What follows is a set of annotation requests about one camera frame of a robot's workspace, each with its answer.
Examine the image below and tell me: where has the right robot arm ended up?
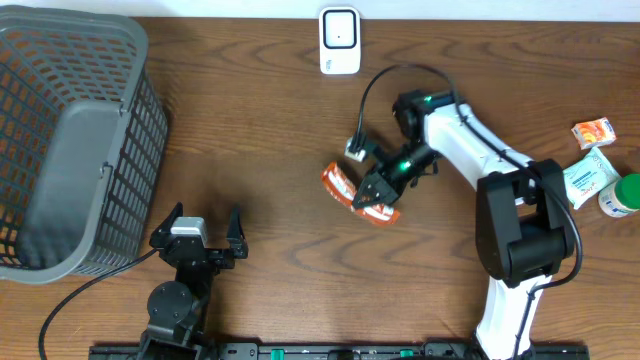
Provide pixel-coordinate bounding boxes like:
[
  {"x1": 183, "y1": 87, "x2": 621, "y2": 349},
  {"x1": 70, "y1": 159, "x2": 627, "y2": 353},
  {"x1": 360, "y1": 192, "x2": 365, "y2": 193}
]
[{"x1": 345, "y1": 90, "x2": 581, "y2": 359}]

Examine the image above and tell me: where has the white barcode scanner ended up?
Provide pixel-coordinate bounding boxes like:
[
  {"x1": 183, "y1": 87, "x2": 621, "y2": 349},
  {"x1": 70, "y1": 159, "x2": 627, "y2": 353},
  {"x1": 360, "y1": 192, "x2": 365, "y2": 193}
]
[{"x1": 318, "y1": 6, "x2": 362, "y2": 75}]

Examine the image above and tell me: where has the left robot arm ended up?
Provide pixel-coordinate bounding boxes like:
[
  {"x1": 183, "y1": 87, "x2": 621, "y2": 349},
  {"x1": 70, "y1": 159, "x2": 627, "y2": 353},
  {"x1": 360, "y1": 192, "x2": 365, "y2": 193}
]
[{"x1": 136, "y1": 203, "x2": 249, "y2": 360}]

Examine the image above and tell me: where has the red chocolate bar wrapper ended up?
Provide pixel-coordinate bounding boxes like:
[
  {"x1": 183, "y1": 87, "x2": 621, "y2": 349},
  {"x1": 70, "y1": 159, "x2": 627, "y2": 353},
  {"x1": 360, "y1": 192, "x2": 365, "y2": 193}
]
[{"x1": 321, "y1": 162, "x2": 400, "y2": 226}]

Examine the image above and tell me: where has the small orange box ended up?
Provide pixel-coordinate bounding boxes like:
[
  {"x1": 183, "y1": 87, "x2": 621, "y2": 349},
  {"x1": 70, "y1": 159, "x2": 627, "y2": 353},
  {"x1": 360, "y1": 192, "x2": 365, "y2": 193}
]
[{"x1": 571, "y1": 117, "x2": 617, "y2": 150}]

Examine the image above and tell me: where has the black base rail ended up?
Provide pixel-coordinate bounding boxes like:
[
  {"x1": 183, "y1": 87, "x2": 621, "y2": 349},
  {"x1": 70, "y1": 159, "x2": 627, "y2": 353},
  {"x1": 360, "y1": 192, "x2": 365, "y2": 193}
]
[{"x1": 88, "y1": 341, "x2": 591, "y2": 360}]

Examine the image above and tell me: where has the green lid jar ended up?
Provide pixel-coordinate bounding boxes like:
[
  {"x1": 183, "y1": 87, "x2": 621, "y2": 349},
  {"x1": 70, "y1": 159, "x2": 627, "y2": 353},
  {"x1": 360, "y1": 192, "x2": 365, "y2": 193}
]
[{"x1": 598, "y1": 174, "x2": 640, "y2": 218}]

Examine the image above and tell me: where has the light blue wipes pack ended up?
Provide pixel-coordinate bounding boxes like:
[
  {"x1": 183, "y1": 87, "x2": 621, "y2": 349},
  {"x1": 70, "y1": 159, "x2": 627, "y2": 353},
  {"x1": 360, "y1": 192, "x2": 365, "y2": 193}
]
[{"x1": 563, "y1": 147, "x2": 620, "y2": 210}]

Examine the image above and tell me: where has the grey plastic basket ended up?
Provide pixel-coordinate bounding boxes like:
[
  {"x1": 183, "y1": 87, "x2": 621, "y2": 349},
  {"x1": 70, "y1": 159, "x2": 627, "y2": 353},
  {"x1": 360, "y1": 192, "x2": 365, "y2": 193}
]
[{"x1": 1, "y1": 5, "x2": 169, "y2": 285}]

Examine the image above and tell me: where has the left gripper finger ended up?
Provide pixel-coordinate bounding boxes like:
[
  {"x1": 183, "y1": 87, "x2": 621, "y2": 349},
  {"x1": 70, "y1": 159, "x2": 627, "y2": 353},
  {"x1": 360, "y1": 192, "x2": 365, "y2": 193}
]
[
  {"x1": 150, "y1": 202, "x2": 183, "y2": 240},
  {"x1": 226, "y1": 207, "x2": 246, "y2": 248}
]

